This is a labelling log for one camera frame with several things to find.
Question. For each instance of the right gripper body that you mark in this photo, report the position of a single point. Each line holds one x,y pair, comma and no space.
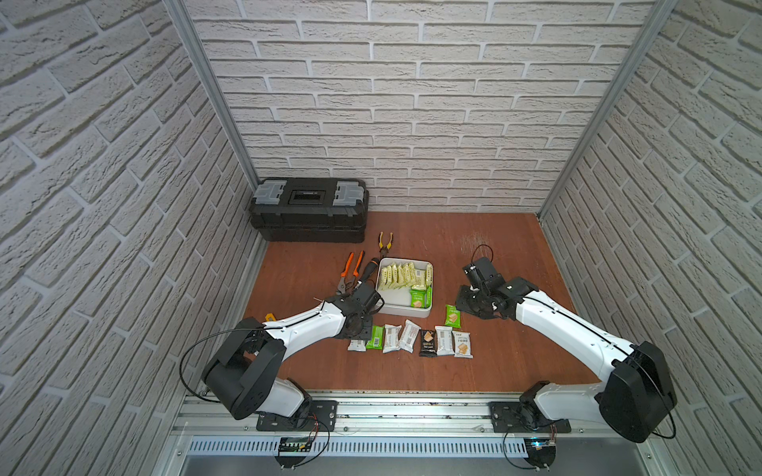
472,302

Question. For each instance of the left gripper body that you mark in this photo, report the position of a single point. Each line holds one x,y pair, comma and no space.
363,292

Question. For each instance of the white cookie packet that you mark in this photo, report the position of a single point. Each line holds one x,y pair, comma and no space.
409,335
445,340
462,345
357,346
391,341

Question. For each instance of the grey storage box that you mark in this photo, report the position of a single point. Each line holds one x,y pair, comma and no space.
397,302

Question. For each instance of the pale yellow cookie packet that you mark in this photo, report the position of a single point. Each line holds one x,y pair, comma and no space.
429,275
402,276

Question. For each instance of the black cookie packet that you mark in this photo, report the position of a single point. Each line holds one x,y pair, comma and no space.
428,343

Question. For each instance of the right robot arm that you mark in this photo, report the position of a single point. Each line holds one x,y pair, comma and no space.
634,392

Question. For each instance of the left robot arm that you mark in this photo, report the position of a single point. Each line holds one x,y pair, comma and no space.
243,374

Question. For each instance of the black toolbox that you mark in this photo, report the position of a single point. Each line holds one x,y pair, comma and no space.
330,210

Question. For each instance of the left controller board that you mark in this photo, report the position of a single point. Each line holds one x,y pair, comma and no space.
292,452

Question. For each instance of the controller board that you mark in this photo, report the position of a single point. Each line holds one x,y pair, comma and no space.
540,453
292,452

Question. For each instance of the right controller board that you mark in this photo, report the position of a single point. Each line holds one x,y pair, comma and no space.
540,453

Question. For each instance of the orange handled groove pliers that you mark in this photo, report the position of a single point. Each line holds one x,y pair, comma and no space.
350,275

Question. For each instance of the yellow handled small pliers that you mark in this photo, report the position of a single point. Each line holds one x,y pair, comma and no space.
385,246

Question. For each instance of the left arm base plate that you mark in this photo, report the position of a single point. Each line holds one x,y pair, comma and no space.
311,413

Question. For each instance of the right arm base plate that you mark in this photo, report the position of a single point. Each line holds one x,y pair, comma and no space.
515,417

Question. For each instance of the aluminium front rail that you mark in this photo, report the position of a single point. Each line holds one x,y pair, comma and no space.
424,414

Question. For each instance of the aluminium frame post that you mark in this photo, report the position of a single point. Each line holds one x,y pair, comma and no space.
653,25
197,54

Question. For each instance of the left aluminium frame post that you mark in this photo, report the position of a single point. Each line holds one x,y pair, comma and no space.
197,54

